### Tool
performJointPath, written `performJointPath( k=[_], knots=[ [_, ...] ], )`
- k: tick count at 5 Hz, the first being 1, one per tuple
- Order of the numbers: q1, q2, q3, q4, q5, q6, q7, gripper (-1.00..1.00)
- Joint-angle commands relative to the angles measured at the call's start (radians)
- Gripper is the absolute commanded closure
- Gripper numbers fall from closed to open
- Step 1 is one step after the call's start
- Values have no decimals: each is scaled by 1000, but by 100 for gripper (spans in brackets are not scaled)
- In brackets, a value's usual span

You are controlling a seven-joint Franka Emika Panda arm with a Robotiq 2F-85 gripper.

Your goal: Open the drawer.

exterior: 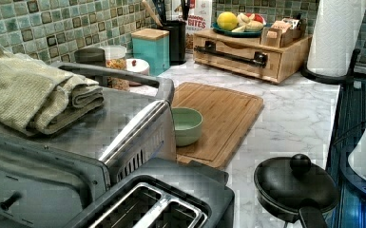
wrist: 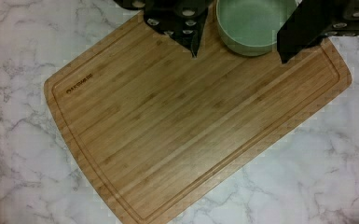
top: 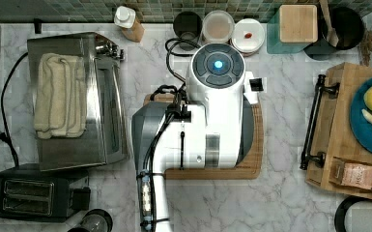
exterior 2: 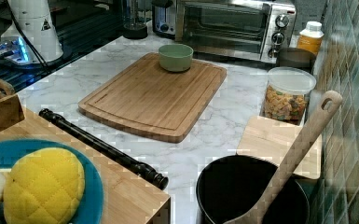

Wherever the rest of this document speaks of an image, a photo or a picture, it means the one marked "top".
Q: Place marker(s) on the black bowl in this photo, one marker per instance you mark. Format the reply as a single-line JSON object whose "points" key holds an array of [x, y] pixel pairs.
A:
{"points": [[349, 28]]}

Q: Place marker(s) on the small pink food box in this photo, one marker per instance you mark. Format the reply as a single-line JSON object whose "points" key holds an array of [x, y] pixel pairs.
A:
{"points": [[351, 174]]}

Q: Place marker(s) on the black two-slot toaster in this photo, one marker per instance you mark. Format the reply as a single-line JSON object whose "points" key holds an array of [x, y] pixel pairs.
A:
{"points": [[27, 193]]}

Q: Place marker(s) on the dark empty cup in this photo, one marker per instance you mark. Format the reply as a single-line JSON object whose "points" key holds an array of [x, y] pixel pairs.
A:
{"points": [[188, 26]]}

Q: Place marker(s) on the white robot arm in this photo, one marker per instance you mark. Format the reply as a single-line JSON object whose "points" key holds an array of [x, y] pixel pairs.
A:
{"points": [[209, 124]]}

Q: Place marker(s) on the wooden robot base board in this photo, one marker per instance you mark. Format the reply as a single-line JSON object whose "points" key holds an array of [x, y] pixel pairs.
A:
{"points": [[251, 151]]}

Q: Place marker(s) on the black drawer handle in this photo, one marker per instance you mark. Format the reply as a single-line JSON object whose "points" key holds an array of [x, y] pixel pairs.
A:
{"points": [[320, 88]]}

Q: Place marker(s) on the wooden spoon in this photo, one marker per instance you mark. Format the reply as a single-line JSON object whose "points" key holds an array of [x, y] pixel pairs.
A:
{"points": [[331, 34]]}

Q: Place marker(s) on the clear lidded container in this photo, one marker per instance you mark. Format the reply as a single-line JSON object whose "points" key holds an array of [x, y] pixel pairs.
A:
{"points": [[218, 27]]}

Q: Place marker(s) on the wooden drawer cabinet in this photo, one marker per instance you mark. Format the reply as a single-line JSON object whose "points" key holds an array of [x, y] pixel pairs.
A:
{"points": [[333, 134]]}

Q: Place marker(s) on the teal canister with wooden lid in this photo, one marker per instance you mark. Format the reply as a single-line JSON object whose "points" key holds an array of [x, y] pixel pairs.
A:
{"points": [[292, 29]]}

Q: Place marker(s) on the glass jar with black lid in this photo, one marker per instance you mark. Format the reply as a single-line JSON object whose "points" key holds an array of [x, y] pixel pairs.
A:
{"points": [[96, 220]]}

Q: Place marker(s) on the teal plate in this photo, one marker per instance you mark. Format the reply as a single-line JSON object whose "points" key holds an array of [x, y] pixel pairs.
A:
{"points": [[361, 128]]}

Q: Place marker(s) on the black round pot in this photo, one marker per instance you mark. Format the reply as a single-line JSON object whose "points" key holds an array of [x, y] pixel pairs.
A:
{"points": [[354, 214]]}

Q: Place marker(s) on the beige folded towel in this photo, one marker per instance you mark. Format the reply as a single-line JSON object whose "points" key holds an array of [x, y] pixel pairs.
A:
{"points": [[61, 102]]}

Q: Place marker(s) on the white-capped brown bottle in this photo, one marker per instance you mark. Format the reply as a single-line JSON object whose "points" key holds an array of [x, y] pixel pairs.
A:
{"points": [[127, 20]]}

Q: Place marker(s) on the stainless steel toaster oven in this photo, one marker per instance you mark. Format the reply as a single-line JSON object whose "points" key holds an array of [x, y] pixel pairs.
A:
{"points": [[105, 140]]}

